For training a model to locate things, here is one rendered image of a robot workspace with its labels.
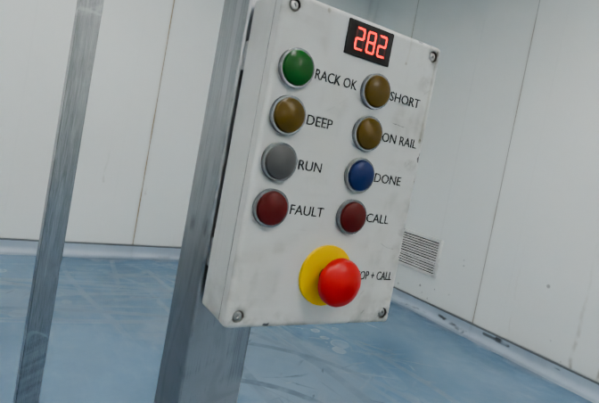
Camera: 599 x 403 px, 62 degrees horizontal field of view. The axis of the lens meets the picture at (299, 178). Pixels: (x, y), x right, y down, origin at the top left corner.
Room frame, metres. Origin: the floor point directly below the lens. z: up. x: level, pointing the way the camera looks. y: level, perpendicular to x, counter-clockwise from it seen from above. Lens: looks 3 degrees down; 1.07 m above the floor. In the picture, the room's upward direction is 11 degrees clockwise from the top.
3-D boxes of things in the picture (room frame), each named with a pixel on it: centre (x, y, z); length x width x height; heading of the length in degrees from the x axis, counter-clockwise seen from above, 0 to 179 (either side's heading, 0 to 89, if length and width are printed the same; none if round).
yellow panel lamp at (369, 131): (0.42, -0.05, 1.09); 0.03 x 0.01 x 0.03; 123
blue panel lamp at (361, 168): (0.42, -0.05, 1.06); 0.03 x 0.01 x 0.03; 123
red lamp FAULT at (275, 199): (0.38, 0.02, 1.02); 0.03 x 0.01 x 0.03; 123
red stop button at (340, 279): (0.41, -0.04, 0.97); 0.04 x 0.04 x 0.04; 33
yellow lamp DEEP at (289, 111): (0.38, 0.02, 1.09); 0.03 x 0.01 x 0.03; 123
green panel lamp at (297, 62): (0.38, 0.02, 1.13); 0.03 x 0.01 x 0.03; 123
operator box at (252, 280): (0.44, -0.02, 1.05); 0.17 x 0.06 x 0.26; 123
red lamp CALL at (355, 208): (0.42, -0.05, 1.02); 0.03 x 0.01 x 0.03; 123
